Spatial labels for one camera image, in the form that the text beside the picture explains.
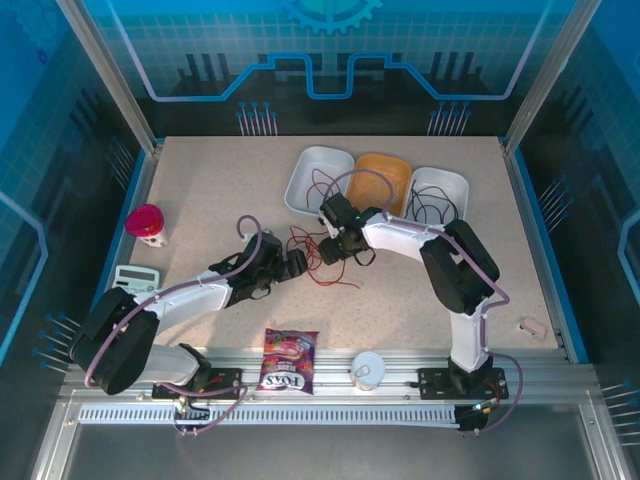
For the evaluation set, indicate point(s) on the white plastic tray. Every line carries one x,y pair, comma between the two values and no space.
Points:
327,157
445,177

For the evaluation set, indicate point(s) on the pink eraser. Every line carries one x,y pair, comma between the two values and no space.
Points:
532,328

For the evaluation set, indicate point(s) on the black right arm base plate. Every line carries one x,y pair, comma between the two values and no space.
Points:
435,382

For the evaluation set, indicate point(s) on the purple candy bag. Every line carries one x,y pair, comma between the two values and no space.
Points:
287,360

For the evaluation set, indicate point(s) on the tin can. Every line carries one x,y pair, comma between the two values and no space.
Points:
367,372

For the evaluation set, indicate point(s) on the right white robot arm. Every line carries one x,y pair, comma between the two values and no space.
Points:
395,242

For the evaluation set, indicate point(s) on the pale green calculator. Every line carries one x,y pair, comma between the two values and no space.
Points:
137,275

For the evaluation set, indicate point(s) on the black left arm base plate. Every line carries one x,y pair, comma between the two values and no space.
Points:
227,377

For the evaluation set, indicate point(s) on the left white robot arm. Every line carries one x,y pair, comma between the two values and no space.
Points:
190,300

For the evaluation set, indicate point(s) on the orange plastic tray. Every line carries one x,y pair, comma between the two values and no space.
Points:
380,165

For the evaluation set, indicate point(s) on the aluminium frame post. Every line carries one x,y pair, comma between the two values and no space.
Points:
550,75
107,75

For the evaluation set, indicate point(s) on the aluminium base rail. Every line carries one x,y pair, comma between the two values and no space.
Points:
335,370

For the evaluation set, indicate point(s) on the pink lidded cup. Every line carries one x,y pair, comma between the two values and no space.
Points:
145,222

